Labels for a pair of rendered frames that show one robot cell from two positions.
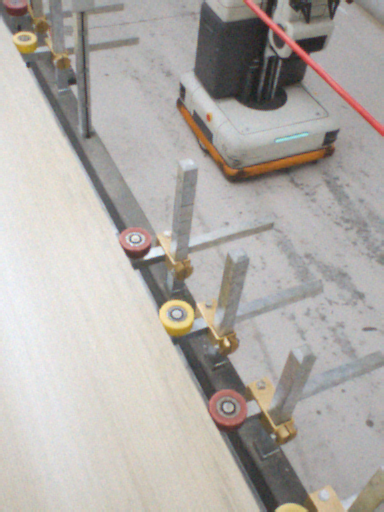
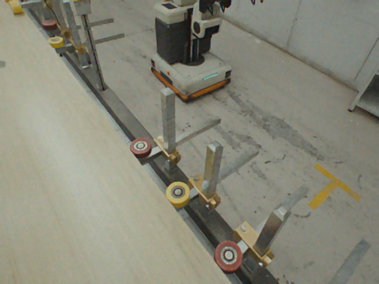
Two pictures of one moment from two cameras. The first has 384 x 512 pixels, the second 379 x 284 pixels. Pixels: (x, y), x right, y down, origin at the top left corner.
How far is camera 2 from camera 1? 0.53 m
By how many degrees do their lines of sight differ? 10
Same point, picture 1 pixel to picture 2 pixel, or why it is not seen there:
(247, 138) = (189, 80)
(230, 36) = (172, 31)
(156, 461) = not seen: outside the picture
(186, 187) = (168, 107)
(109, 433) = not seen: outside the picture
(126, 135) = (128, 88)
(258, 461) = (248, 275)
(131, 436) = not seen: outside the picture
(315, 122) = (220, 67)
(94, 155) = (108, 99)
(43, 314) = (81, 216)
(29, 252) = (67, 170)
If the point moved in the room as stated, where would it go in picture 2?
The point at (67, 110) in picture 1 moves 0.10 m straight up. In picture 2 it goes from (89, 77) to (85, 63)
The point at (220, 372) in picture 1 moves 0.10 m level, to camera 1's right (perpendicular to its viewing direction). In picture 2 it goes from (210, 218) to (235, 215)
